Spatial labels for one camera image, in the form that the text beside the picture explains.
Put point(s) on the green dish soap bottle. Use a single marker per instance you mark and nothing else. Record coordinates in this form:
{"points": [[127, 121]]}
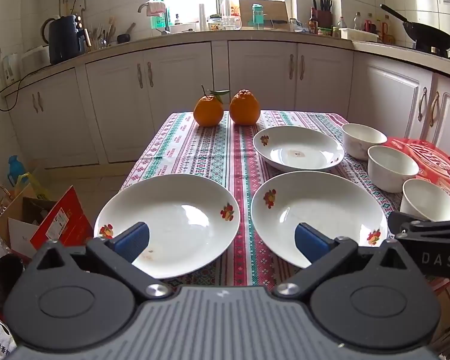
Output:
{"points": [[158, 21]]}

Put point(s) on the patterned red green tablecloth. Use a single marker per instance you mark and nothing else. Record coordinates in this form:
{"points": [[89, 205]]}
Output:
{"points": [[198, 150]]}

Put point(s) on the small black saucepan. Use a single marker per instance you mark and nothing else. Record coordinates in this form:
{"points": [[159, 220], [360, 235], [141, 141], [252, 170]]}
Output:
{"points": [[124, 37]]}

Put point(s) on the brown cardboard box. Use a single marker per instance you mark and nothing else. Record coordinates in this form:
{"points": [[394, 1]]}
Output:
{"points": [[18, 228]]}

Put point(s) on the white fruit-print plate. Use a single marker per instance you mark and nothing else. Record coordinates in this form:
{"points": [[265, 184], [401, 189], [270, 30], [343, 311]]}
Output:
{"points": [[172, 213], [296, 150], [322, 202]]}

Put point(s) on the small green box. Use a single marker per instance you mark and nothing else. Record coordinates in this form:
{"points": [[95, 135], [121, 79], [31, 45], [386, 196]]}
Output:
{"points": [[324, 31]]}

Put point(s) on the yellow oil bottle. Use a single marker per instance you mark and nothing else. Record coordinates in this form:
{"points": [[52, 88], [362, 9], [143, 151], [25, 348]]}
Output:
{"points": [[387, 30]]}

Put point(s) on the clear condiment bottle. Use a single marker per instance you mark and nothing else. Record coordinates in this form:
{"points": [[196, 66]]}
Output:
{"points": [[357, 21]]}

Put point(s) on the teal french press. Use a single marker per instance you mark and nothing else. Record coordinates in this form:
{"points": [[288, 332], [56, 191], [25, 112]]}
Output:
{"points": [[258, 17]]}

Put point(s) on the dark sauce bottle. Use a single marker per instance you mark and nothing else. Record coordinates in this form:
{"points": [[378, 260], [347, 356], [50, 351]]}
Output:
{"points": [[313, 22]]}

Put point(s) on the leafless orange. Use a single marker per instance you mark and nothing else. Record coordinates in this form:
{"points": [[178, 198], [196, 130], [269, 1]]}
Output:
{"points": [[244, 108]]}

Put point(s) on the row of white cabinet doors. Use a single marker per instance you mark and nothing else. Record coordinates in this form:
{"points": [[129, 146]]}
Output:
{"points": [[180, 93]]}

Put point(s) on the clear plastic container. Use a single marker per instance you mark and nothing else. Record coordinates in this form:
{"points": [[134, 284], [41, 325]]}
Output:
{"points": [[298, 25]]}

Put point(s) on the utensil holder with chopsticks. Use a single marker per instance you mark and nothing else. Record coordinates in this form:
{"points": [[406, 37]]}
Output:
{"points": [[99, 39]]}

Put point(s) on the dark round container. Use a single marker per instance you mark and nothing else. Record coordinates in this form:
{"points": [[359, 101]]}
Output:
{"points": [[3, 277]]}

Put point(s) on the gas stove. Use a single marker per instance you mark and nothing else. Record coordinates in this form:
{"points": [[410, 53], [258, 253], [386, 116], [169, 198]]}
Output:
{"points": [[440, 52]]}

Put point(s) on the knife block with knives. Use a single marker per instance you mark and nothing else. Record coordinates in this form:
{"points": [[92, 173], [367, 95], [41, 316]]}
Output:
{"points": [[324, 17]]}

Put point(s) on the red-label condiment bottle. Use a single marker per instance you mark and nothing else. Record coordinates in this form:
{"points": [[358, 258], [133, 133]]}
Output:
{"points": [[369, 23]]}

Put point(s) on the orange with green leaf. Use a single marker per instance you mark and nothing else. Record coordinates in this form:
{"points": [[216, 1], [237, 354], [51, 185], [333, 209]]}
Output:
{"points": [[208, 112]]}

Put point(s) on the glass jar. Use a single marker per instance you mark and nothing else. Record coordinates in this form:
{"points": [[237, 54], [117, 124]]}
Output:
{"points": [[214, 23]]}

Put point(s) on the dark blue air fryer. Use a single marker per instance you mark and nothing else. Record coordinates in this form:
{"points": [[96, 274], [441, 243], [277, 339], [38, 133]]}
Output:
{"points": [[65, 39]]}

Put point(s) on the black wok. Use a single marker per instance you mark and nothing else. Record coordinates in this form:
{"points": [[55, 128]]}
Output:
{"points": [[429, 35]]}

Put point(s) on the clear plastic bottle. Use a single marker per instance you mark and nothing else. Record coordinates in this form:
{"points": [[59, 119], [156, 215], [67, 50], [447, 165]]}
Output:
{"points": [[228, 5]]}

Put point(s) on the pink dishcloth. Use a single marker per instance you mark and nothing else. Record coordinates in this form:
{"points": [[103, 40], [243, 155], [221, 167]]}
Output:
{"points": [[156, 8]]}

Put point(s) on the yellow green bag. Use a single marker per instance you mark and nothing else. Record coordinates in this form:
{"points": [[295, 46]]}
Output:
{"points": [[32, 185]]}

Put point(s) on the glass pitcher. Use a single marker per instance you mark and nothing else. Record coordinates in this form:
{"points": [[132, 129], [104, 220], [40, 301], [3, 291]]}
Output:
{"points": [[233, 23]]}

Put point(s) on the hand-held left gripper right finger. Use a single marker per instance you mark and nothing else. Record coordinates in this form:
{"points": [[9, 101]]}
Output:
{"points": [[311, 243]]}

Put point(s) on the white ceramic bowl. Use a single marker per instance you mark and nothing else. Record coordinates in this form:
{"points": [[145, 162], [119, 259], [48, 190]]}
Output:
{"points": [[390, 172], [423, 204], [360, 142]]}

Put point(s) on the white plastic tray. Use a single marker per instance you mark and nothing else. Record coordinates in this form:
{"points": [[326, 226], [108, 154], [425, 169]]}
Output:
{"points": [[358, 35]]}

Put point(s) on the beige kitchen countertop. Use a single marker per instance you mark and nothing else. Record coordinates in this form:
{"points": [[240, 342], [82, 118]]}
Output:
{"points": [[195, 36]]}

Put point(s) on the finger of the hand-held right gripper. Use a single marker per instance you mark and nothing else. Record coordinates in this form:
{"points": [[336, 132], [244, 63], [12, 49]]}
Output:
{"points": [[399, 222]]}

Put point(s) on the wooden cutting board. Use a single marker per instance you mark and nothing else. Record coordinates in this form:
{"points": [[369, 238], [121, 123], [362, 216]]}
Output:
{"points": [[273, 9]]}

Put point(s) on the chrome kitchen faucet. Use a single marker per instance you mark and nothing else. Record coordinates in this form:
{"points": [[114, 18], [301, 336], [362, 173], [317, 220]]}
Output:
{"points": [[165, 20]]}

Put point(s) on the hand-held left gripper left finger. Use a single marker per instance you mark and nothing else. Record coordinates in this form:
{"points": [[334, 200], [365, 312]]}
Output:
{"points": [[133, 238]]}

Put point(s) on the red cardboard box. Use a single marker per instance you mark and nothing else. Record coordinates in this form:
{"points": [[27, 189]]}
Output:
{"points": [[63, 221]]}

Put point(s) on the red printed gift box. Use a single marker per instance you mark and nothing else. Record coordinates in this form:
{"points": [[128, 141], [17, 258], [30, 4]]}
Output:
{"points": [[435, 157]]}

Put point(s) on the white countertop appliance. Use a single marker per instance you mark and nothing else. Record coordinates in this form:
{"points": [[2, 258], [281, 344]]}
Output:
{"points": [[35, 58]]}

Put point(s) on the white electric kettle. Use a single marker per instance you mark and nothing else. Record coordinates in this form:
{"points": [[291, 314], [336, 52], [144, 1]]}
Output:
{"points": [[10, 68]]}

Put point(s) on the metal kettle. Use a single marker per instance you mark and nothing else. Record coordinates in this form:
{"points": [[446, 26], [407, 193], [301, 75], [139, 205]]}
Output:
{"points": [[45, 32]]}

